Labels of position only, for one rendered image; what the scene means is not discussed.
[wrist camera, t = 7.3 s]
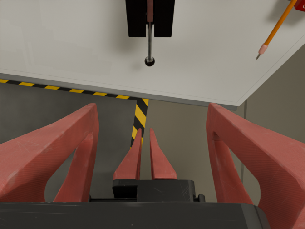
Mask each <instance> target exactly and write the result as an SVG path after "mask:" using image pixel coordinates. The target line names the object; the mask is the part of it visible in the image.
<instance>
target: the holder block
mask: <svg viewBox="0 0 305 229"><path fill-rule="evenodd" d="M125 3H126V14H127V24H128V36H129V37H146V25H147V24H148V22H147V15H146V11H147V1H146V0H125ZM174 6H175V0H154V3H153V11H154V15H153V23H152V24H153V25H154V37H171V36H172V25H173V16H174Z"/></svg>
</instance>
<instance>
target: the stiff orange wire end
mask: <svg viewBox="0 0 305 229"><path fill-rule="evenodd" d="M296 2H297V0H291V1H290V3H289V4H288V6H287V8H286V9H285V11H284V13H283V14H282V16H281V17H280V19H279V20H278V22H277V23H276V25H275V27H274V29H273V30H272V31H271V33H270V35H269V36H268V38H267V39H266V41H265V43H263V44H262V46H261V48H260V49H259V51H258V53H259V54H258V56H257V57H256V60H257V59H258V58H259V56H260V55H261V54H263V53H264V52H265V50H266V49H267V47H268V44H269V43H270V41H271V40H272V38H273V37H274V35H275V34H276V32H277V31H278V29H279V28H280V26H281V25H282V23H283V21H284V20H285V18H286V17H287V15H288V14H289V12H290V11H291V9H292V8H293V6H294V5H295V3H296Z"/></svg>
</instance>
